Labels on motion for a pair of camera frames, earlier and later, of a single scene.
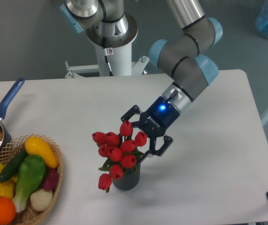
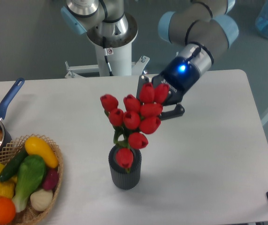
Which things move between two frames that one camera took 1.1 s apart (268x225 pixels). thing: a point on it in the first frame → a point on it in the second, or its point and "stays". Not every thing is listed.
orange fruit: (2, 210) stays
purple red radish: (51, 179) stays
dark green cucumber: (11, 169) stays
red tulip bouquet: (119, 152) → (131, 120)
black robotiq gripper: (154, 122) → (180, 75)
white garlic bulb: (41, 199) stays
